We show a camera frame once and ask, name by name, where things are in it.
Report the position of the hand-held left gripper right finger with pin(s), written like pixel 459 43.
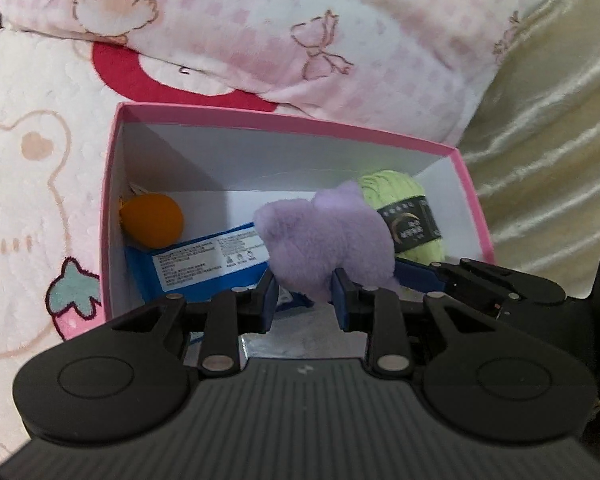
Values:
pixel 341 305

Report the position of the orange ball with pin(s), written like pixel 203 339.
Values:
pixel 152 220

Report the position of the purple plush toy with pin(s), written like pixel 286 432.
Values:
pixel 325 240

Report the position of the pink cardboard box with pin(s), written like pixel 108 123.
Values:
pixel 190 160

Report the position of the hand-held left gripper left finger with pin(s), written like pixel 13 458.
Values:
pixel 267 305

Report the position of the pink printed pillow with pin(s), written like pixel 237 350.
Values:
pixel 280 25

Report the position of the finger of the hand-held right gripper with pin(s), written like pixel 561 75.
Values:
pixel 420 276

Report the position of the green yarn ball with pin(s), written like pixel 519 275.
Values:
pixel 385 190

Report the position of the cream satin cloth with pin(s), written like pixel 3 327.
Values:
pixel 555 135

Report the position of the blue wipes packet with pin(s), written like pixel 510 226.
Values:
pixel 200 270

